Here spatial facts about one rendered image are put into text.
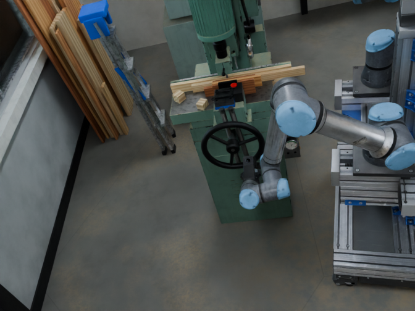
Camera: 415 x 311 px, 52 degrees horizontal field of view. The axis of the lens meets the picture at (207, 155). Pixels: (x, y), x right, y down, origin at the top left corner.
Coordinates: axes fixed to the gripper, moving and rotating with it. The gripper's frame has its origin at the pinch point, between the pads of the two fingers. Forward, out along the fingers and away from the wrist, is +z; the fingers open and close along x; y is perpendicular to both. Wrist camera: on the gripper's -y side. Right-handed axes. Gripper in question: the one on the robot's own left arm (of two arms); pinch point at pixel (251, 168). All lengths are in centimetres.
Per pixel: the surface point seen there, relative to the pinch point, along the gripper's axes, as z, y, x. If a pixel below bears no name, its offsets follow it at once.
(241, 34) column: 33, -60, 2
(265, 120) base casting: 17.0, -18.0, 8.9
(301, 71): 23, -38, 29
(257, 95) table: 15.2, -30.5, 6.9
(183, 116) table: 12.0, -26.8, -29.2
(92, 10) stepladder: 64, -89, -82
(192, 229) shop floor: 55, 50, -47
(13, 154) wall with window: 39, -16, -141
